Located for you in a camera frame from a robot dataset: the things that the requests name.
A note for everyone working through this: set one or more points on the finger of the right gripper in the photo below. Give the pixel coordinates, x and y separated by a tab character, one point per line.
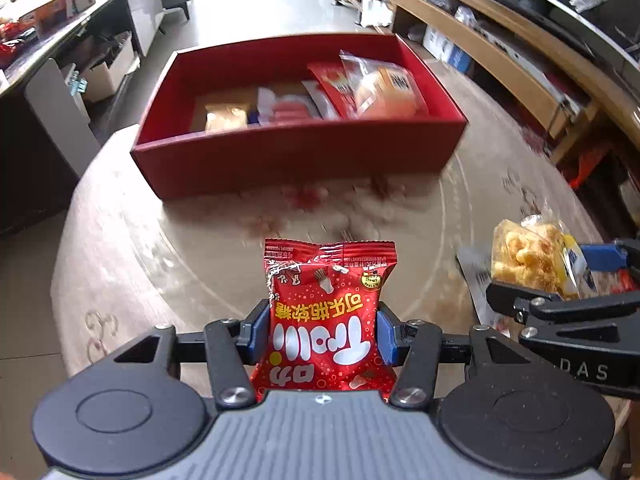
613	317
620	254

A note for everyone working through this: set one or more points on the yellow crispy snack clear bag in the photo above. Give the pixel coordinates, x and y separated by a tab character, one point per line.
540	253

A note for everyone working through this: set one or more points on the silver white sachet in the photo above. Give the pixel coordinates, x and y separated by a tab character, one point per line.
474	264

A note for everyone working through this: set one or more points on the red cardboard box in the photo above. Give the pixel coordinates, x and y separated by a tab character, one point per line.
178	158

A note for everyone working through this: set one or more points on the wooden tv stand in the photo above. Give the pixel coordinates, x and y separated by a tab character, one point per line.
571	100

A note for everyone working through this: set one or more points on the red plastic bag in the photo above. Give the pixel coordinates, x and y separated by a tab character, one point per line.
590	159

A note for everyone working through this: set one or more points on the blue snack packet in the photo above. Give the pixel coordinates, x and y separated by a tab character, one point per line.
253	117

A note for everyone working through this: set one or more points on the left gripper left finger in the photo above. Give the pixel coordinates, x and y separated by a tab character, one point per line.
226	346

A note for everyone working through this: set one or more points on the gold foil snack packet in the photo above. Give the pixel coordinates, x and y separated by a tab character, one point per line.
225	117

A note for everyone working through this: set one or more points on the white grey cabinet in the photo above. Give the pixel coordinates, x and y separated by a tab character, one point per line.
49	133

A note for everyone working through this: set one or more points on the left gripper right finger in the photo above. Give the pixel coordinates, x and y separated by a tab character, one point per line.
417	348

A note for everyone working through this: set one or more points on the sausage pack clear wrapper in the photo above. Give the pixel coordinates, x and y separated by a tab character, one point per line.
277	110

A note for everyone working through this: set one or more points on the red white snack packet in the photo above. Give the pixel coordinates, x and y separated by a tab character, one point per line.
334	83

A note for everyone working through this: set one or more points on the blue white box on shelf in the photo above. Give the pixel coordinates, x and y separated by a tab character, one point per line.
443	49

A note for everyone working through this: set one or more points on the cardboard box on floor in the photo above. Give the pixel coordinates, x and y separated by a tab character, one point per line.
115	58

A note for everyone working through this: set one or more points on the white plastic bag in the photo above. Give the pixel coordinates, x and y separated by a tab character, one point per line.
375	13

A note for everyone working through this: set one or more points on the red candy snack bag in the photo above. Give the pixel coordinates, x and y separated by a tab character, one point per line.
323	303

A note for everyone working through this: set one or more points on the round bun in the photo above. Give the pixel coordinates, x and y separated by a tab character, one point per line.
382	90

